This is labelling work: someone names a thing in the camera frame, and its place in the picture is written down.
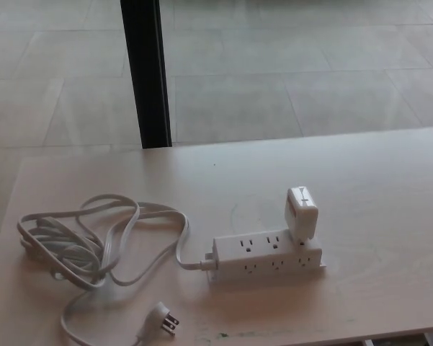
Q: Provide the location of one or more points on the white power strip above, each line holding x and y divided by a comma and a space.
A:
266, 257

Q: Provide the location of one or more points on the black vertical post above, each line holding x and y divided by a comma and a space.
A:
146, 72

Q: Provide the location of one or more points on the white angled wall plug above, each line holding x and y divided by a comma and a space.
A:
164, 317

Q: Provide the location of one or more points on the white charger adapter plug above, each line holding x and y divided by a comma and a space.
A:
300, 210

